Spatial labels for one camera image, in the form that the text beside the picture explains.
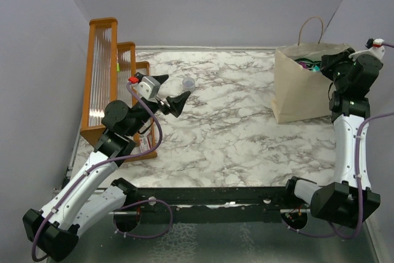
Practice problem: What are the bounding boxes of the beige paper bag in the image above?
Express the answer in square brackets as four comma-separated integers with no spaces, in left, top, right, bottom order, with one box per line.
[271,17,350,124]

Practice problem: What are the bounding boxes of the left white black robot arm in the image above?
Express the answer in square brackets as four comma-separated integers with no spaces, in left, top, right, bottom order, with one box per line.
[22,73,191,262]

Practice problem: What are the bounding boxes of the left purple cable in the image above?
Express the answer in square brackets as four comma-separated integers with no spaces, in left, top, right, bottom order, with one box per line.
[31,83,164,262]

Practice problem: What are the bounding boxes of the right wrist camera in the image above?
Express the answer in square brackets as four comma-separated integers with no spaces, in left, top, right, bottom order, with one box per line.
[349,38,385,61]

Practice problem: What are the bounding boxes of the teal snack packet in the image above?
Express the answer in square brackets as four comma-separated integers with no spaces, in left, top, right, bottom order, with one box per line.
[309,65,321,73]

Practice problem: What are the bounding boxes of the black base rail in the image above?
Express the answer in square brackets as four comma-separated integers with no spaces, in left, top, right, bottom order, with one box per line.
[111,178,308,224]

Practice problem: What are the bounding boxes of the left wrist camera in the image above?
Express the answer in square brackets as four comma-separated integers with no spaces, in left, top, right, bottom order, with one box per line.
[128,73,161,102]

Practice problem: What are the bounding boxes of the magenta snack packet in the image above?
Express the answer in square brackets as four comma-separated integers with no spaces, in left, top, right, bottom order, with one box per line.
[297,61,310,69]

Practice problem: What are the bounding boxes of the wooden tiered display rack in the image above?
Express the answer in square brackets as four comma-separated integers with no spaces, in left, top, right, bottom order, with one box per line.
[80,17,150,145]

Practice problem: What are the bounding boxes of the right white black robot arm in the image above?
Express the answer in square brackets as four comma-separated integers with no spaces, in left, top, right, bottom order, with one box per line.
[283,45,385,230]

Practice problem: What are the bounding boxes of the small clear plastic cup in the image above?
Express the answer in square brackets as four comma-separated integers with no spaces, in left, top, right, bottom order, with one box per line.
[182,77,196,92]

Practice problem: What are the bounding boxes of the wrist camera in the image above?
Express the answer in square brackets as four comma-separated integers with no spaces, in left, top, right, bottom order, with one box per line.
[128,73,161,102]
[349,38,385,61]

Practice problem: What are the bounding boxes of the red white label card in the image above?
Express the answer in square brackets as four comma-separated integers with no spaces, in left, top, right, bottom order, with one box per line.
[139,131,154,153]

